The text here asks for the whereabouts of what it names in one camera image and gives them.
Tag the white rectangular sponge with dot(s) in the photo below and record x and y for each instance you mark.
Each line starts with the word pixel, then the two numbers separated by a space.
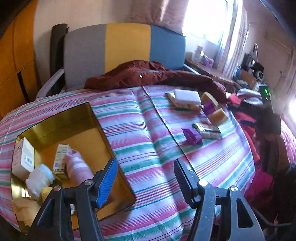
pixel 187 96

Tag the purple folded paper box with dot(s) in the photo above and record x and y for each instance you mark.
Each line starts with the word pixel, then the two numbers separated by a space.
pixel 192 136

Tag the yellow sponge block far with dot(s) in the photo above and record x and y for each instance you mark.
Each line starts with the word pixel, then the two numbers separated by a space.
pixel 206 97

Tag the gold metal tin box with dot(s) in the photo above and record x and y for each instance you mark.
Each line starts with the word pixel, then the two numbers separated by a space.
pixel 79 127

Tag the grey yellow blue chair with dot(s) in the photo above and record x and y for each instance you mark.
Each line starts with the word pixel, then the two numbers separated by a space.
pixel 95 50

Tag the white ointment box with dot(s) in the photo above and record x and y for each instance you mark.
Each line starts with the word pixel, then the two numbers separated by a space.
pixel 23 159

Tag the dark red jacket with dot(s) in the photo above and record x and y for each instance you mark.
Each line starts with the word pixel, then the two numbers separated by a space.
pixel 143 73

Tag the cracker packet clear wrapper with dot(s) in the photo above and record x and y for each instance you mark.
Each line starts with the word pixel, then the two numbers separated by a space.
pixel 208 131

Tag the beige sock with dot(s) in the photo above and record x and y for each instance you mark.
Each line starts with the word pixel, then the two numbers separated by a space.
pixel 26 208

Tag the yellow sponge block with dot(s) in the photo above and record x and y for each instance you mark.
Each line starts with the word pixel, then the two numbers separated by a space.
pixel 218 117
pixel 206 97

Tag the wooden desk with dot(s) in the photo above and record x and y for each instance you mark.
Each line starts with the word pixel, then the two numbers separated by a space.
pixel 211 72

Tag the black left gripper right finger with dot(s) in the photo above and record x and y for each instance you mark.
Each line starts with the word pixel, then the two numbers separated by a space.
pixel 237 220

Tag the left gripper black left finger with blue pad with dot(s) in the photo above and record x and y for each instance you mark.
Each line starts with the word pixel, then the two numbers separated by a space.
pixel 53 221

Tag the pink striped garment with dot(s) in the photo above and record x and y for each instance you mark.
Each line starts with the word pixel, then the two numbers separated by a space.
pixel 250 96

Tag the striped bed sheet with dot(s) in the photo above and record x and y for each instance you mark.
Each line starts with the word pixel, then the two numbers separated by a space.
pixel 145 133

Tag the red cloth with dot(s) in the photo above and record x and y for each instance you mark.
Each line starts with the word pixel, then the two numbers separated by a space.
pixel 260 194

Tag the yellow sponge block near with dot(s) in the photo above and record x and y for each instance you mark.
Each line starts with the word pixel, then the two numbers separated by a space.
pixel 218 117

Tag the pink striped rolled sock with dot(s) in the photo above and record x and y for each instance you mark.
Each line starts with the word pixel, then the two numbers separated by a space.
pixel 77 169

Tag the snack packet under sponge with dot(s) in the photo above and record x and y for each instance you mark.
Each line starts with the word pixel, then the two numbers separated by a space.
pixel 181 106

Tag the small green medicine box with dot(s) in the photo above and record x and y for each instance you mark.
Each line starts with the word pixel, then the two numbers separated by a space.
pixel 59 167

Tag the white towel roll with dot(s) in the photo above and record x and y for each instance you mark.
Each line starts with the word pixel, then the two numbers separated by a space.
pixel 39 178

